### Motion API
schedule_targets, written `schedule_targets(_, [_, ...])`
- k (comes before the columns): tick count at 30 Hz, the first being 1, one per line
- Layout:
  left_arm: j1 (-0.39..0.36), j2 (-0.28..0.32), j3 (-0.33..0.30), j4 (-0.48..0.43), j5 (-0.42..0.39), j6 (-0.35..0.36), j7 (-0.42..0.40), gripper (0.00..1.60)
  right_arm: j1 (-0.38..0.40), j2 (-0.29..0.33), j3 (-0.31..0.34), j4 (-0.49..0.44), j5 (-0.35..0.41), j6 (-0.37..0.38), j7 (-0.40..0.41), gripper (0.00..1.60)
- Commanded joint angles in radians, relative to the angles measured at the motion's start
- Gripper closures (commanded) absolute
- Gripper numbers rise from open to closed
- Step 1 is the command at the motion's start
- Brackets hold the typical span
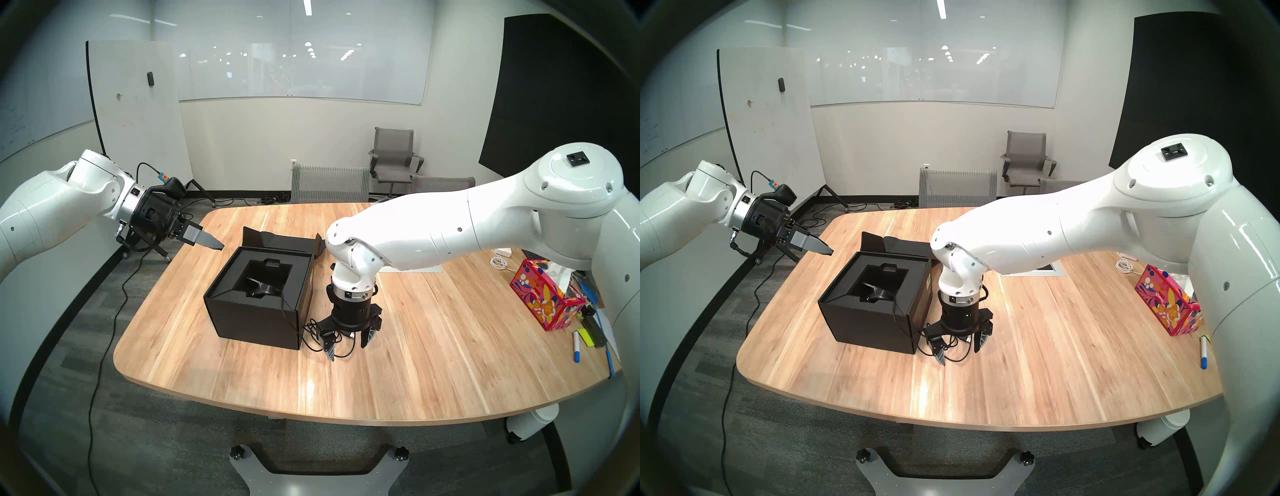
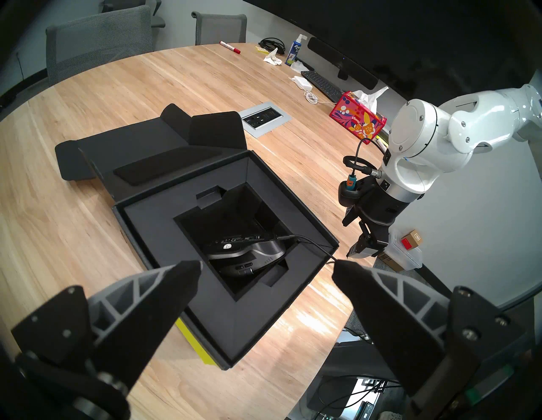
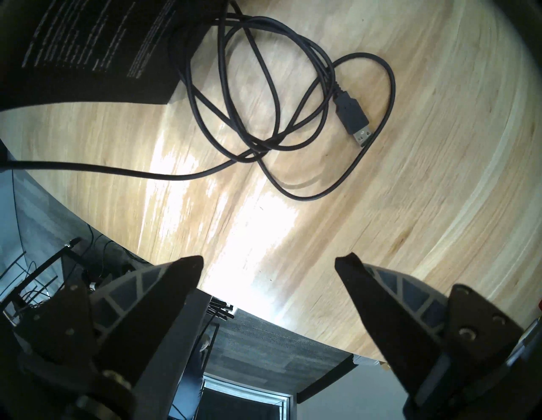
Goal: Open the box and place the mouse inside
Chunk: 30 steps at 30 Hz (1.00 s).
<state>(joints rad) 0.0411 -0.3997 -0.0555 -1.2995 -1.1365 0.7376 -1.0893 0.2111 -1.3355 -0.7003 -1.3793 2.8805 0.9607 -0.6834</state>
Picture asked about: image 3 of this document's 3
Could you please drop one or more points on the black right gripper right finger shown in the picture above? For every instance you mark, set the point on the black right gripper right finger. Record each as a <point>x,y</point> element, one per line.
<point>402,321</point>

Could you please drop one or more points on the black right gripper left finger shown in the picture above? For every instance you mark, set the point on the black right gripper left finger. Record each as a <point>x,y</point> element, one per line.
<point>135,313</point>

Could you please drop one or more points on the black cardboard box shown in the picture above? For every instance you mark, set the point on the black cardboard box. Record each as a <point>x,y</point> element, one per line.
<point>84,55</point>

